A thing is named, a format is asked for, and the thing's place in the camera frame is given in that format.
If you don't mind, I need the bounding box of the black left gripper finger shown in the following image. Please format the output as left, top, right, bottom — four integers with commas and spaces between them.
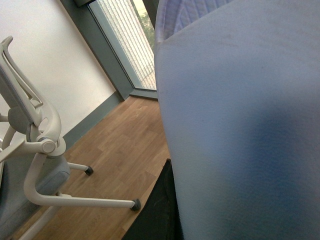
122, 158, 182, 240

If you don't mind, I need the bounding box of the light blue slipper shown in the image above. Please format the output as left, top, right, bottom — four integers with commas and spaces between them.
154, 0, 320, 240

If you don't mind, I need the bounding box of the grey office chair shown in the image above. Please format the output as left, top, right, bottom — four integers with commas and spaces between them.
0, 36, 141, 240

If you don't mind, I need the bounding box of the dark window frame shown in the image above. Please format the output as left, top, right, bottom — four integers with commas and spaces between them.
61, 0, 158, 101

